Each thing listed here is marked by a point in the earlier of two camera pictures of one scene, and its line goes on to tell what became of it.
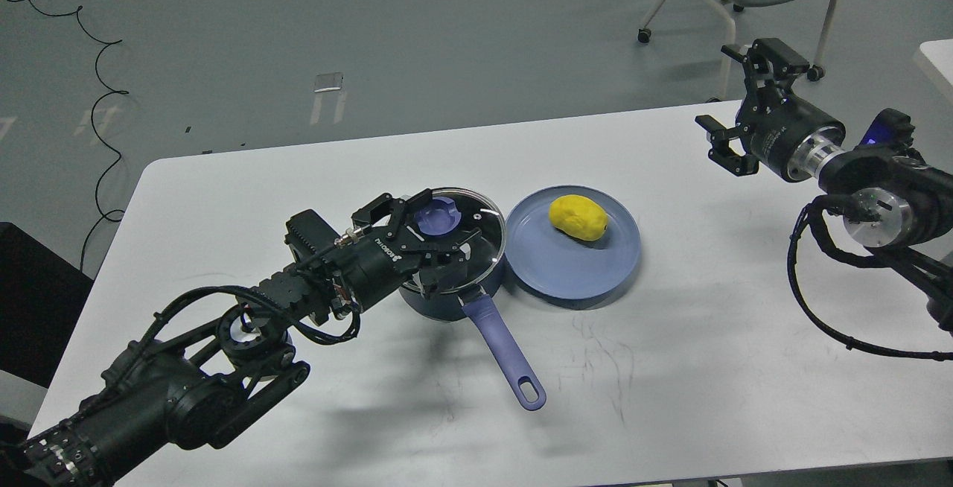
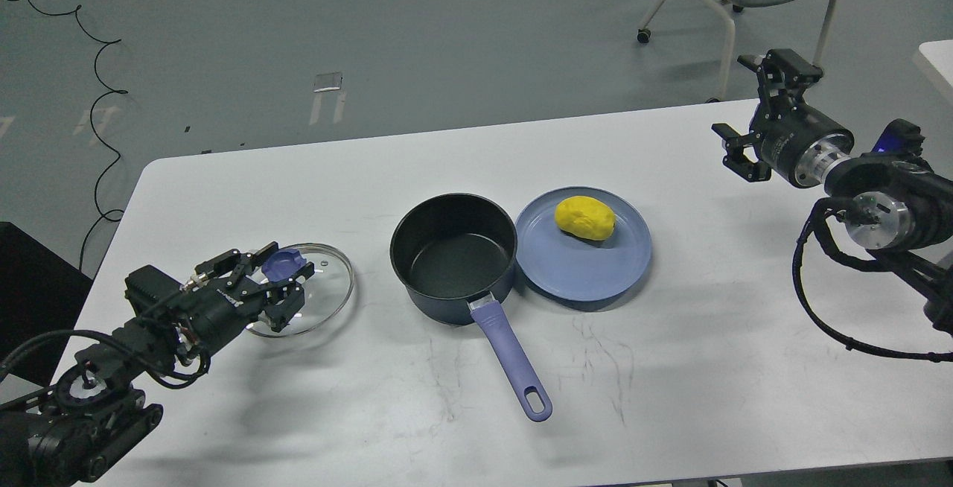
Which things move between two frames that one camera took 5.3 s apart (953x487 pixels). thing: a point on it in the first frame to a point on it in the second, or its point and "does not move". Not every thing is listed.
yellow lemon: (578, 217) does not move
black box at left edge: (41, 294) does not move
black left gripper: (374, 263) to (213, 311)
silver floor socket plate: (328, 83) does not move
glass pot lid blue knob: (438, 215) to (280, 264)
